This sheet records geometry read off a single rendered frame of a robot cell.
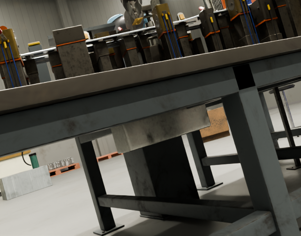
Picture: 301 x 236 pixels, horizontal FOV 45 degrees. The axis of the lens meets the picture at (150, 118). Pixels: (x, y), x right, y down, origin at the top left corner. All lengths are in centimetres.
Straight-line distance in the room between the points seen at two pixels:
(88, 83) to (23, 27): 1214
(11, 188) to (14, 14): 702
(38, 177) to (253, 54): 677
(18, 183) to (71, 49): 615
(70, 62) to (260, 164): 83
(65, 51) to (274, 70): 80
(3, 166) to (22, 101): 857
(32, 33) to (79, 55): 1142
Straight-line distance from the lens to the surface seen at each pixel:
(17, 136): 77
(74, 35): 151
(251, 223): 106
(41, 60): 179
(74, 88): 77
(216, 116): 695
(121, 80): 82
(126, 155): 241
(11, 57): 146
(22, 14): 1308
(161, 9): 160
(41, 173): 761
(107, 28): 206
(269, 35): 176
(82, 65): 148
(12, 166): 932
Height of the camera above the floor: 55
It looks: 2 degrees up
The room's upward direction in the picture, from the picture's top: 16 degrees counter-clockwise
